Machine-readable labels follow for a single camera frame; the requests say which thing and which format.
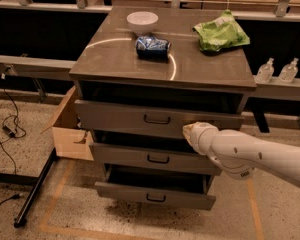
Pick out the grey top drawer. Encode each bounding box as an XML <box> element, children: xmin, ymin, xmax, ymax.
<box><xmin>75</xmin><ymin>100</ymin><xmax>243</xmax><ymax>139</ymax></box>

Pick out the grey drawer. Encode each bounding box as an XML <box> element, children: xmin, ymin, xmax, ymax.
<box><xmin>75</xmin><ymin>100</ymin><xmax>243</xmax><ymax>139</ymax></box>
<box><xmin>89</xmin><ymin>142</ymin><xmax>221</xmax><ymax>176</ymax></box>
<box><xmin>95</xmin><ymin>165</ymin><xmax>216</xmax><ymax>210</ymax></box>

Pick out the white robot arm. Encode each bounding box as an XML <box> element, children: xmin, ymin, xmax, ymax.
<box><xmin>183</xmin><ymin>122</ymin><xmax>300</xmax><ymax>188</ymax></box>

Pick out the grey middle drawer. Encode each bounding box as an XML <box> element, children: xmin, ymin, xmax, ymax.
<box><xmin>89</xmin><ymin>142</ymin><xmax>221</xmax><ymax>176</ymax></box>

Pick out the grey bottom drawer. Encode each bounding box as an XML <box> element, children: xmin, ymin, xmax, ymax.
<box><xmin>95</xmin><ymin>165</ymin><xmax>216</xmax><ymax>210</ymax></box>

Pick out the grey metal drawer cabinet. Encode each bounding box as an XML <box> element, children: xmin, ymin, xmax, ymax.
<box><xmin>69</xmin><ymin>6</ymin><xmax>258</xmax><ymax>198</ymax></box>

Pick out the clear sanitizer bottle left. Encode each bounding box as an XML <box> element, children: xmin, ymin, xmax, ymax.
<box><xmin>256</xmin><ymin>58</ymin><xmax>274</xmax><ymax>83</ymax></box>

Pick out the clear sanitizer bottle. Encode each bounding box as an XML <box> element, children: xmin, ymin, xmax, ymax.
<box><xmin>279</xmin><ymin>58</ymin><xmax>299</xmax><ymax>83</ymax></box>
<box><xmin>256</xmin><ymin>58</ymin><xmax>274</xmax><ymax>83</ymax></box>

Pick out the blue soda can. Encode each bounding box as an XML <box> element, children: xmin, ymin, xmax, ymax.
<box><xmin>135</xmin><ymin>36</ymin><xmax>171</xmax><ymax>58</ymax></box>

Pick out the green chip bag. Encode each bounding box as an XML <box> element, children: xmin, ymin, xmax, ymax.
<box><xmin>193</xmin><ymin>10</ymin><xmax>250</xmax><ymax>52</ymax></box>

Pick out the clear sanitizer bottle right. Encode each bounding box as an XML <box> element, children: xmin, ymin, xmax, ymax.
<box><xmin>279</xmin><ymin>58</ymin><xmax>299</xmax><ymax>83</ymax></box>

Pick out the white bowl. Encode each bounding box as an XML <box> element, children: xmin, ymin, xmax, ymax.
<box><xmin>127</xmin><ymin>11</ymin><xmax>158</xmax><ymax>36</ymax></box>

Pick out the cardboard box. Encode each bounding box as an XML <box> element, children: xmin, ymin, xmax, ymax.
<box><xmin>43</xmin><ymin>86</ymin><xmax>93</xmax><ymax>161</ymax></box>

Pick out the black metal floor bar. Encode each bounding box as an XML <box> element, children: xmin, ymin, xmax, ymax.
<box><xmin>14</xmin><ymin>149</ymin><xmax>57</xmax><ymax>228</ymax></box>

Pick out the grey metal shelf rail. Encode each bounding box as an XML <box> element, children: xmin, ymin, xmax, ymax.
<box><xmin>0</xmin><ymin>55</ymin><xmax>75</xmax><ymax>81</ymax></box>

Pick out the black floor cable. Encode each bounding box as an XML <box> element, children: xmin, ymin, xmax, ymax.
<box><xmin>0</xmin><ymin>67</ymin><xmax>27</xmax><ymax>215</ymax></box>

